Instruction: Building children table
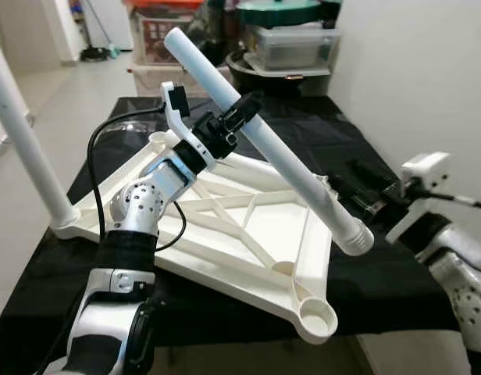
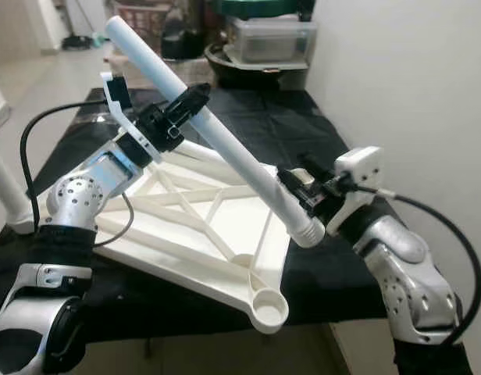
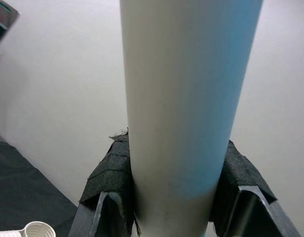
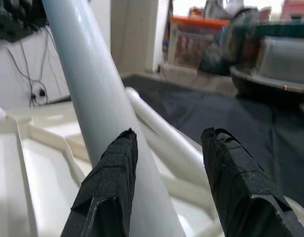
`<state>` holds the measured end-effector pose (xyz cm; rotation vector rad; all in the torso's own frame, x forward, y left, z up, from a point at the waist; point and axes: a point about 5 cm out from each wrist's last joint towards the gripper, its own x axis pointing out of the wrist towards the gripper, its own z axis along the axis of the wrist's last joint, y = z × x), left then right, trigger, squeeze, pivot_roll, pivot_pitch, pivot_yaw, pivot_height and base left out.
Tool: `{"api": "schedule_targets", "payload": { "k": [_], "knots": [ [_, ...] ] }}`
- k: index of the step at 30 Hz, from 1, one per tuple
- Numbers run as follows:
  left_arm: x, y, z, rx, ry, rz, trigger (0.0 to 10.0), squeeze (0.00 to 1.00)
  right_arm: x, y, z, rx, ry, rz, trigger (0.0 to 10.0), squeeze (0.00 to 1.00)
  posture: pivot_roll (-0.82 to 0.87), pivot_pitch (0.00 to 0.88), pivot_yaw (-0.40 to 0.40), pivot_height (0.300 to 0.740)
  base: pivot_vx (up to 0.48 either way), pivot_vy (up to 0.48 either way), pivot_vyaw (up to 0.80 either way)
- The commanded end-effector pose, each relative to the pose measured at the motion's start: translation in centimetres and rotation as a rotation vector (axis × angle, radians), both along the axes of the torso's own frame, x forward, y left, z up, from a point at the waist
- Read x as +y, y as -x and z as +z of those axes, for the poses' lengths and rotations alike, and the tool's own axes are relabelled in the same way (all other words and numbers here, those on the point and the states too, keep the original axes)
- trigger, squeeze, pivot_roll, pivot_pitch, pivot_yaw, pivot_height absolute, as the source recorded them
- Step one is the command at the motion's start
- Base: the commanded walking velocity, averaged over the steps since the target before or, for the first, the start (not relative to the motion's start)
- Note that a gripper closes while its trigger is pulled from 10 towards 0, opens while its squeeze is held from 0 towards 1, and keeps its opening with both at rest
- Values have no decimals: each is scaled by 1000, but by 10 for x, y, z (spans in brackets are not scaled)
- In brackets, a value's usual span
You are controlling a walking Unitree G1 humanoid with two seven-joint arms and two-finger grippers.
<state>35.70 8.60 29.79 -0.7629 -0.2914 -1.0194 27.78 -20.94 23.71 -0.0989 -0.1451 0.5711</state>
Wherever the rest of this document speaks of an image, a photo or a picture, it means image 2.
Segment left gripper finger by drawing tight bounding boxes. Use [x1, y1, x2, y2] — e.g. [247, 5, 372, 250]
[166, 81, 212, 130]

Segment orange lidded storage box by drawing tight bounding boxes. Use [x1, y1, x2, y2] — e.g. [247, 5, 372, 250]
[108, 0, 171, 55]

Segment black tablecloth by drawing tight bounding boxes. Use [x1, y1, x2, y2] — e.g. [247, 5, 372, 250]
[0, 86, 390, 329]

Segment white upturned children table top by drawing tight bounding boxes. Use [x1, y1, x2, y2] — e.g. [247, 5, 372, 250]
[34, 137, 292, 335]

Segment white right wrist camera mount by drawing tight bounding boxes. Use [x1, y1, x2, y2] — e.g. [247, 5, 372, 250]
[322, 146, 383, 235]

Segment mop head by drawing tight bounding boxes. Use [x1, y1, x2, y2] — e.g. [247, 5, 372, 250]
[61, 33, 105, 52]

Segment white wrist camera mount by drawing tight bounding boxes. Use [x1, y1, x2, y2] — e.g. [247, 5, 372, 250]
[100, 72, 165, 165]
[322, 146, 383, 235]

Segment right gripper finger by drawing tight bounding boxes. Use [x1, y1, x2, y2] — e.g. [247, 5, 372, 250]
[274, 167, 318, 215]
[294, 152, 333, 185]

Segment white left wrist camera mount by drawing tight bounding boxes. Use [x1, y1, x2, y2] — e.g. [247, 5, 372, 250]
[100, 72, 165, 165]

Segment clear plastic storage box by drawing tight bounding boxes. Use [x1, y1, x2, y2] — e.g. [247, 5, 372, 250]
[225, 17, 318, 67]

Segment beige cloth covered bench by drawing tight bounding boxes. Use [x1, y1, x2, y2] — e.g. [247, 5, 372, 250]
[108, 55, 210, 88]

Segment green round lid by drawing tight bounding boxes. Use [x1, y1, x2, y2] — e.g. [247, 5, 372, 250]
[213, 0, 304, 18]

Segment black bag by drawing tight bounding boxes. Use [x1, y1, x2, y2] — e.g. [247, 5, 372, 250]
[164, 0, 226, 59]

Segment black wok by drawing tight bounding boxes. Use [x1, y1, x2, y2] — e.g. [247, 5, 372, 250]
[205, 43, 308, 88]

